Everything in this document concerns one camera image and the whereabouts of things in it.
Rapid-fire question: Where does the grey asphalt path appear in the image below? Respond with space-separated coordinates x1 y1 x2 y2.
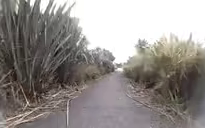
18 70 161 128

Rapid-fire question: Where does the tall flax bushes row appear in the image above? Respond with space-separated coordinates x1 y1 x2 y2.
122 32 205 114
0 0 117 108

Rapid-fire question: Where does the grass and litter verge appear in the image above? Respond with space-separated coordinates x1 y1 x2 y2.
0 74 104 128
121 74 198 128

